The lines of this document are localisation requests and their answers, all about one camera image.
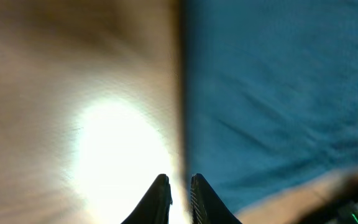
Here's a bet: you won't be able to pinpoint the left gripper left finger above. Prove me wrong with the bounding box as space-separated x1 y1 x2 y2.
121 174 173 224

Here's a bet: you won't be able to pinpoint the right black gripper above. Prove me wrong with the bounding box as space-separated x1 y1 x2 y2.
293 174 358 224

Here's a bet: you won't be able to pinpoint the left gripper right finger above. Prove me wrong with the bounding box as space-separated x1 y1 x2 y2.
190 174 242 224

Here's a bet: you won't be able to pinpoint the navy blue shorts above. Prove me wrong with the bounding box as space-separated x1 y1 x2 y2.
185 0 358 212

